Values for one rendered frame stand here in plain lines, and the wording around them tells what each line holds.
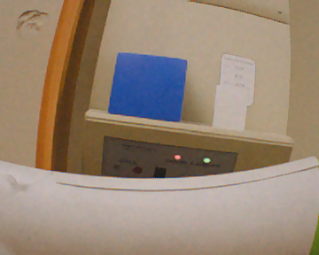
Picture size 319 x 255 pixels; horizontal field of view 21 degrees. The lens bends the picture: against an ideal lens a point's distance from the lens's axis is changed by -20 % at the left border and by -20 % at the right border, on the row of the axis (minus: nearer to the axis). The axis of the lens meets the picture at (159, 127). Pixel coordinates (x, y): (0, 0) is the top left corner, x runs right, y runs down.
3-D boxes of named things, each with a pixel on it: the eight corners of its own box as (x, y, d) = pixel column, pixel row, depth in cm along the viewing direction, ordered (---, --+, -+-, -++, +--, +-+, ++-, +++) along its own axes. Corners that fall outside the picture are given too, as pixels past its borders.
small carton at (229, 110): (211, 125, 152) (215, 84, 152) (243, 129, 152) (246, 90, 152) (212, 127, 147) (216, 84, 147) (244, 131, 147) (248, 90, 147)
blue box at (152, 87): (109, 111, 154) (119, 52, 154) (177, 119, 154) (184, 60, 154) (107, 113, 144) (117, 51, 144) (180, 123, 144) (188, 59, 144)
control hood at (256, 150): (81, 172, 155) (87, 108, 155) (276, 193, 156) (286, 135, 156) (77, 180, 144) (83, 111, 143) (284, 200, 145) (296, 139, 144)
